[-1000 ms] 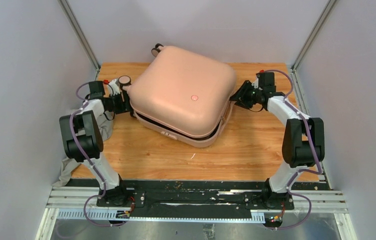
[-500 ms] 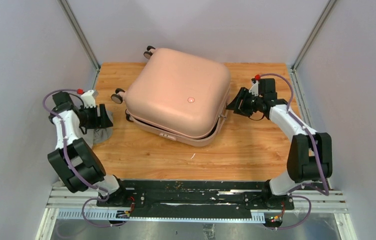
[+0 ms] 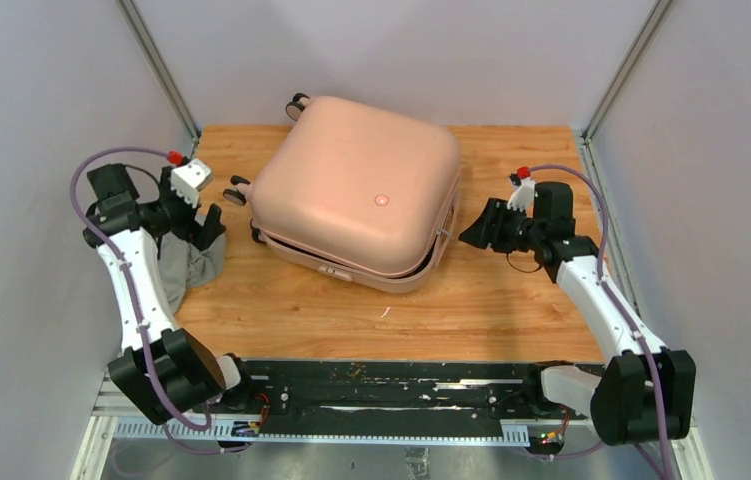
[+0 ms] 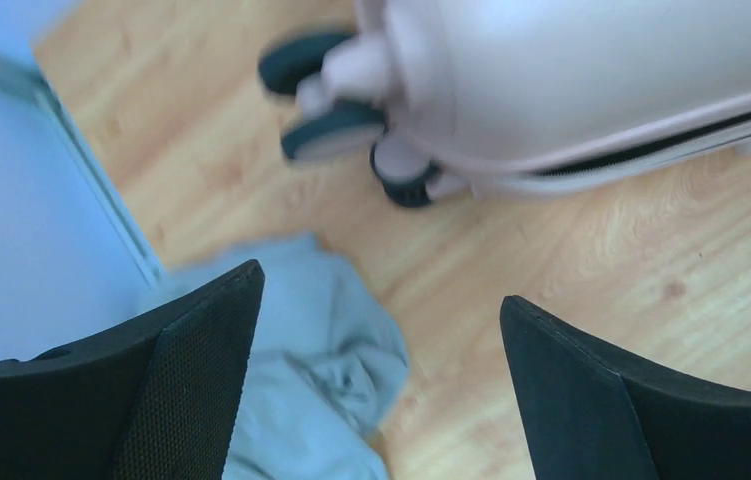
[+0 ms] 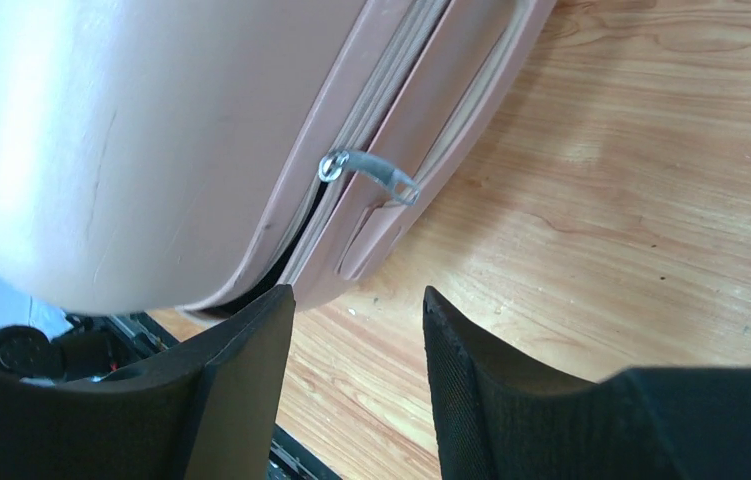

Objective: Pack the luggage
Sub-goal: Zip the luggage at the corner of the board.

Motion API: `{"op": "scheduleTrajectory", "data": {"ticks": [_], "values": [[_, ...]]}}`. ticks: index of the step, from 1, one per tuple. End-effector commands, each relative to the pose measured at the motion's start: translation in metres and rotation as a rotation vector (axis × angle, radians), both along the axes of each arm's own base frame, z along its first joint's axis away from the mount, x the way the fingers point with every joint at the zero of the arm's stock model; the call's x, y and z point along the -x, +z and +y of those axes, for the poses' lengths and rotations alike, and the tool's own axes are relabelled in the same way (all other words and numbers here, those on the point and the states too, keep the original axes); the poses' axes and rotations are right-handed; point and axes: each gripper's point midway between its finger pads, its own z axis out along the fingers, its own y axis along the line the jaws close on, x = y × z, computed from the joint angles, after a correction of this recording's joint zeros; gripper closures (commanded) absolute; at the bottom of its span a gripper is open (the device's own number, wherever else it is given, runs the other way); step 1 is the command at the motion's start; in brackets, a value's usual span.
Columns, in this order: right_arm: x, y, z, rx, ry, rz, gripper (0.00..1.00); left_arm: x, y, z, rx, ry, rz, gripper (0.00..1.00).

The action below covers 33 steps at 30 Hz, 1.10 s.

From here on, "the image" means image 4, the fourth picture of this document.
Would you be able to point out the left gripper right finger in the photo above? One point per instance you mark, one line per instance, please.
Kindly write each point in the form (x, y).
(593, 410)

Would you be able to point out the grey cloth garment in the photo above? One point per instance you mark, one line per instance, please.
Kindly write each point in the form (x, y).
(327, 363)

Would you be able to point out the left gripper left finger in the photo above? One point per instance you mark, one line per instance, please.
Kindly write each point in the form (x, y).
(155, 397)

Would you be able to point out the pink suitcase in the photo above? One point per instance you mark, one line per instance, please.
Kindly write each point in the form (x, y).
(525, 98)

